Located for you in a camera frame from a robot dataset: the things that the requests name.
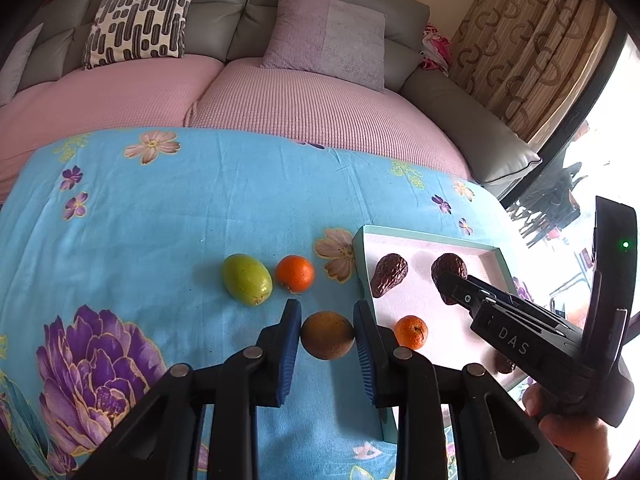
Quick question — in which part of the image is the pink sofa cover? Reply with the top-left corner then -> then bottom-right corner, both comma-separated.
0,55 -> 473,201

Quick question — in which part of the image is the brown patterned curtain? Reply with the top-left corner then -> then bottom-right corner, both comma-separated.
450,0 -> 621,143

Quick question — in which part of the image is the blue floral cloth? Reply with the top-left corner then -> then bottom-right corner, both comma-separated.
0,127 -> 536,480

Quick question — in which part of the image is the grey sofa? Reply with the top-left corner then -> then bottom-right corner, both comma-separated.
0,0 -> 543,201

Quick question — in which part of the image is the orange mandarin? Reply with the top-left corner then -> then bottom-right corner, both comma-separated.
276,255 -> 316,295
394,315 -> 429,351

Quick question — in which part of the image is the teal shallow box tray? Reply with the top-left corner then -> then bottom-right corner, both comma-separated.
352,225 -> 533,445

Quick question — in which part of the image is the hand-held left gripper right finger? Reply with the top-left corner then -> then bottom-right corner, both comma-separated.
353,300 -> 576,480

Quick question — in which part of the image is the light grey pillow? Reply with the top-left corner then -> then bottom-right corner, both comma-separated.
0,22 -> 46,108

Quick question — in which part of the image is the black window frame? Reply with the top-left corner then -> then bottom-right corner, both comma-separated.
500,25 -> 631,211

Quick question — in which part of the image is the pink floral fabric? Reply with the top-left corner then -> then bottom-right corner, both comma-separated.
420,22 -> 453,77

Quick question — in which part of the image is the black and white patterned pillow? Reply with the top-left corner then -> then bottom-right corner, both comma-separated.
82,0 -> 207,70

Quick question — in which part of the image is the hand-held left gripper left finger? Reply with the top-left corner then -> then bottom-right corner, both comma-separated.
75,299 -> 303,480

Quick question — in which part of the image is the purple pillow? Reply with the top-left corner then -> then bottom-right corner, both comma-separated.
260,0 -> 388,93

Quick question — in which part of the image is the small green jujube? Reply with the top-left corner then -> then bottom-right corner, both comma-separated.
222,253 -> 274,307

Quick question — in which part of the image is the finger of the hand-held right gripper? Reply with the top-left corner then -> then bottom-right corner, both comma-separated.
439,270 -> 507,319
462,275 -> 556,318

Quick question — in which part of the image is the tan longan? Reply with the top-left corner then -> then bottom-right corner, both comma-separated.
300,311 -> 356,360

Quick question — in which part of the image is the dark outdoor furniture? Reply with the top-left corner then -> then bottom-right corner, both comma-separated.
510,160 -> 591,246

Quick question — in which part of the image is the large dark red dried date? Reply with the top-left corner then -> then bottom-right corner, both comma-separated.
492,347 -> 518,376

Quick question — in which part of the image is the person's right hand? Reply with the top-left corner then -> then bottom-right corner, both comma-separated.
522,382 -> 613,467

